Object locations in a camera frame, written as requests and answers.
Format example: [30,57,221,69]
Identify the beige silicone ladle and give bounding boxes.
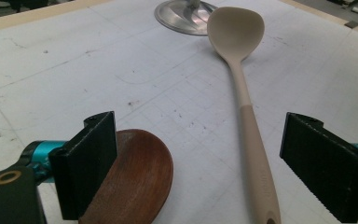
[206,7,282,224]

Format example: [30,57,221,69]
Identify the brown wooden spoon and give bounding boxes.
[78,129,174,224]

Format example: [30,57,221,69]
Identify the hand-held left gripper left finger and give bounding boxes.
[48,110,118,221]

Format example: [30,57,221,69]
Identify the white grid mat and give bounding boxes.
[0,0,358,224]

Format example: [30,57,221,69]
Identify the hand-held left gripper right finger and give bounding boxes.
[279,111,358,224]

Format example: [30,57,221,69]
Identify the metal utensil stand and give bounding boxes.
[154,0,218,36]

